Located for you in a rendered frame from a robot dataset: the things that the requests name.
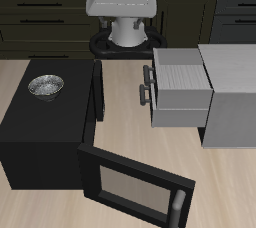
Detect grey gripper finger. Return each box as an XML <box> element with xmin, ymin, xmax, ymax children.
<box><xmin>99</xmin><ymin>17</ymin><xmax>109</xmax><ymax>29</ymax></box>
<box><xmin>132</xmin><ymin>17</ymin><xmax>143</xmax><ymax>30</ymax></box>

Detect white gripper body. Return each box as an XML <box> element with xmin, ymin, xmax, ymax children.
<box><xmin>85</xmin><ymin>0</ymin><xmax>161</xmax><ymax>19</ymax></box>

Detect white cabinet drawer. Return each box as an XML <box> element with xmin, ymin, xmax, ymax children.
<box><xmin>150</xmin><ymin>47</ymin><xmax>214</xmax><ymax>129</ymax></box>

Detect white cabinet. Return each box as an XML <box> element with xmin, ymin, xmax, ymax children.
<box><xmin>197</xmin><ymin>43</ymin><xmax>256</xmax><ymax>150</ymax></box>

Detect dark kitchen cupboards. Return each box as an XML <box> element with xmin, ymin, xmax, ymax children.
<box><xmin>0</xmin><ymin>0</ymin><xmax>222</xmax><ymax>61</ymax></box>

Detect speckled grey bowl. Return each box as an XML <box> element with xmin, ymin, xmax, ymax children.
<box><xmin>27</xmin><ymin>74</ymin><xmax>65</xmax><ymax>103</ymax></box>

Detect grey kitchen cupboard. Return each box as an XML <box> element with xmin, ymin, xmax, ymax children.
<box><xmin>209</xmin><ymin>0</ymin><xmax>256</xmax><ymax>45</ymax></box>

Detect black microwave oven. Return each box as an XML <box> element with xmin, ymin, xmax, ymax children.
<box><xmin>0</xmin><ymin>58</ymin><xmax>106</xmax><ymax>192</ymax></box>

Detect black microwave door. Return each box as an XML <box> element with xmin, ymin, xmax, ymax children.
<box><xmin>76</xmin><ymin>143</ymin><xmax>197</xmax><ymax>228</ymax></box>

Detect flat black base plate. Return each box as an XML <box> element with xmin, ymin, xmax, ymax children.
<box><xmin>88</xmin><ymin>26</ymin><xmax>168</xmax><ymax>57</ymax></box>

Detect black drawer handle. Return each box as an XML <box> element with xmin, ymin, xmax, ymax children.
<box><xmin>138</xmin><ymin>64</ymin><xmax>157</xmax><ymax>107</ymax></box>

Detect grey microwave door handle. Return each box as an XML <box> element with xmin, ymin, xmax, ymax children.
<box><xmin>167</xmin><ymin>188</ymin><xmax>188</xmax><ymax>228</ymax></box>

